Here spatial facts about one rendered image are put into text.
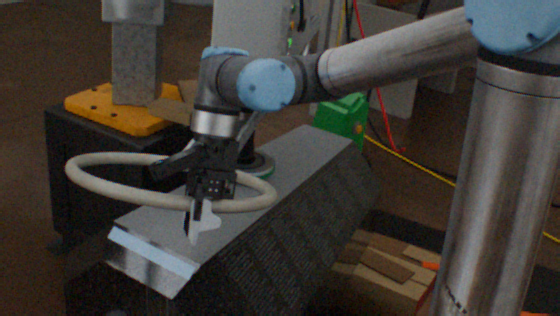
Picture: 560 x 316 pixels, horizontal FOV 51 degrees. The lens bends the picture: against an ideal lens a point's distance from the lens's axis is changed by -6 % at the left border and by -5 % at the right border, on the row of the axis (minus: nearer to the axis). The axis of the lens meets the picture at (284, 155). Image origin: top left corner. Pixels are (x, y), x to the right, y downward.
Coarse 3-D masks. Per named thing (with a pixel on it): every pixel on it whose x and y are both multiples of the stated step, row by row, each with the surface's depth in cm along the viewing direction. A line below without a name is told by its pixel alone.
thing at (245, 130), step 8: (256, 112) 190; (264, 112) 201; (248, 120) 185; (256, 120) 191; (240, 128) 189; (248, 128) 182; (240, 136) 175; (248, 136) 184; (192, 144) 168; (240, 144) 176
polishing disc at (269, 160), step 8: (256, 152) 217; (264, 152) 217; (256, 160) 211; (264, 160) 212; (272, 160) 212; (240, 168) 204; (248, 168) 205; (256, 168) 206; (264, 168) 206; (272, 168) 209; (256, 176) 203
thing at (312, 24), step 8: (304, 0) 212; (304, 8) 214; (296, 16) 203; (304, 16) 218; (320, 16) 258; (296, 24) 206; (304, 24) 221; (312, 24) 244; (296, 32) 209; (304, 32) 225; (312, 32) 245; (296, 40) 211; (304, 40) 229; (296, 48) 215
